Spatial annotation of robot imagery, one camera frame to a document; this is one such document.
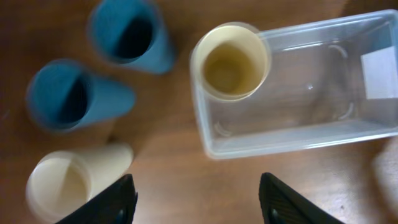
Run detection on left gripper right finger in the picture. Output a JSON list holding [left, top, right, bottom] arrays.
[[259, 172, 343, 224]]

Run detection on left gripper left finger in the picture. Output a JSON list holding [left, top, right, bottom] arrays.
[[57, 174, 138, 224]]

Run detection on clear plastic storage container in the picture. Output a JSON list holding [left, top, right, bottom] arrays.
[[192, 9, 397, 159]]

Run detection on cream cup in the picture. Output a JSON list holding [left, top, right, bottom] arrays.
[[25, 143, 134, 223], [190, 22, 272, 102]]

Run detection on blue cup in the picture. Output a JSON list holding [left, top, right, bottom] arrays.
[[25, 59, 136, 133], [87, 0, 176, 74]]

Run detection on blue cup front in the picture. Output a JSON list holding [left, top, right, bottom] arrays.
[[25, 59, 136, 133]]

